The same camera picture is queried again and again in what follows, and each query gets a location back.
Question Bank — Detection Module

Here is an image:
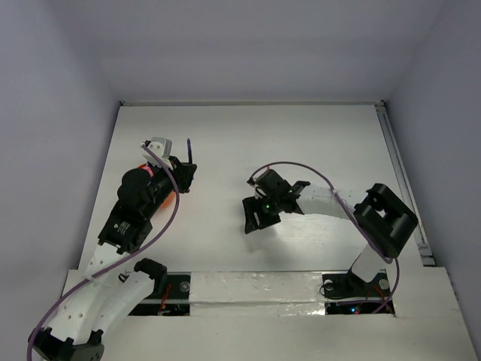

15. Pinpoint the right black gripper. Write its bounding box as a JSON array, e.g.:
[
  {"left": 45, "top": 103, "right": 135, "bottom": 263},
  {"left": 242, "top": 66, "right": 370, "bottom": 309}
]
[{"left": 243, "top": 193, "right": 283, "bottom": 234}]

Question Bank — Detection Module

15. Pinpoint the purple gel pen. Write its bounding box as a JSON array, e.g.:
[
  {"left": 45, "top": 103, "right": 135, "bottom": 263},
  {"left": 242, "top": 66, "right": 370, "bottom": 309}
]
[{"left": 187, "top": 138, "right": 193, "bottom": 164}]

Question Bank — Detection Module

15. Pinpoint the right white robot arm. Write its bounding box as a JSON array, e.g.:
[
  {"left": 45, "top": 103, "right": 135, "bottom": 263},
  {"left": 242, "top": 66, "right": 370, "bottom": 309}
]
[{"left": 242, "top": 169, "right": 419, "bottom": 295}]

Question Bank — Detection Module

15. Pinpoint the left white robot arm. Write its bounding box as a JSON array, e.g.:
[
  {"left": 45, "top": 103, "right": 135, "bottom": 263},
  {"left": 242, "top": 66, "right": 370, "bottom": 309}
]
[{"left": 29, "top": 156, "right": 197, "bottom": 360}]

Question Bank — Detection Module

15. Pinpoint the orange pen holder cup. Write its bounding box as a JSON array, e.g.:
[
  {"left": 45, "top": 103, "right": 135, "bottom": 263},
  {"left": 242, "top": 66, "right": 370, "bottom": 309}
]
[{"left": 138, "top": 163, "right": 175, "bottom": 209}]

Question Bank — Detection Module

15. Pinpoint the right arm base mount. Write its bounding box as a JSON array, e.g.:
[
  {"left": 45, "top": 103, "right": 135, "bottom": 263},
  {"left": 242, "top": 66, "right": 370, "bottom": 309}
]
[{"left": 319, "top": 272, "right": 395, "bottom": 315}]

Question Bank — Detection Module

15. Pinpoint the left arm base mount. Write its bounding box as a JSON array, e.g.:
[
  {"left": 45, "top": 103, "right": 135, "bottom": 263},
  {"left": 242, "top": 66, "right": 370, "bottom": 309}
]
[{"left": 129, "top": 273, "right": 191, "bottom": 317}]

